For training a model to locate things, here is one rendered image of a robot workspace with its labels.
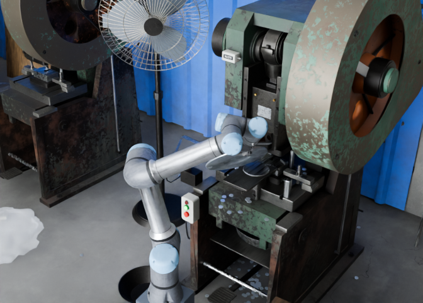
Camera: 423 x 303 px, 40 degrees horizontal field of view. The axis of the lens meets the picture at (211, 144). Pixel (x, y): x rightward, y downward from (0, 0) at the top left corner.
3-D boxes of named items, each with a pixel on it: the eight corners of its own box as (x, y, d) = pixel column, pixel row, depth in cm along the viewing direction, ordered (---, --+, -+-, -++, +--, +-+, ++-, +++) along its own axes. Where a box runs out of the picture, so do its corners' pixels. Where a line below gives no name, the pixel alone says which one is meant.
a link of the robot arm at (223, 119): (219, 120, 211) (248, 126, 212) (219, 107, 221) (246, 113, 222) (214, 138, 215) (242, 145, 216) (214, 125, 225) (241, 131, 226)
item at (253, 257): (279, 274, 278) (279, 273, 278) (209, 239, 301) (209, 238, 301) (321, 233, 307) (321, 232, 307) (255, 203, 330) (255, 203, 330)
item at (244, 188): (245, 214, 262) (247, 189, 256) (221, 203, 270) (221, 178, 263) (275, 191, 280) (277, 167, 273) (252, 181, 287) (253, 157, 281)
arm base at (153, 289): (169, 313, 235) (169, 295, 230) (140, 299, 242) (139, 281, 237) (189, 291, 247) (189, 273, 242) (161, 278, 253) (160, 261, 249)
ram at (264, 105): (270, 154, 262) (274, 94, 248) (243, 144, 271) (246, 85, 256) (290, 140, 274) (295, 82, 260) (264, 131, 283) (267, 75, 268)
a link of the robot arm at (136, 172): (113, 181, 211) (235, 130, 201) (118, 165, 220) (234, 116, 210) (129, 204, 216) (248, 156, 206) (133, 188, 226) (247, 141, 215)
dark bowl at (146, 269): (148, 324, 290) (147, 314, 286) (107, 297, 306) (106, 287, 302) (186, 291, 310) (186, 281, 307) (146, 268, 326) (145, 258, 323)
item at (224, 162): (211, 174, 276) (210, 172, 276) (269, 158, 274) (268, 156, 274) (201, 161, 248) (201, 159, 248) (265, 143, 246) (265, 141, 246)
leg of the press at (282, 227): (281, 346, 279) (296, 189, 235) (261, 334, 285) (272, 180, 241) (364, 251, 342) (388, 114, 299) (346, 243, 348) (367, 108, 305)
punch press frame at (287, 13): (271, 303, 282) (294, 38, 217) (203, 266, 305) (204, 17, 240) (345, 227, 336) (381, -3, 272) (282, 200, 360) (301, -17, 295)
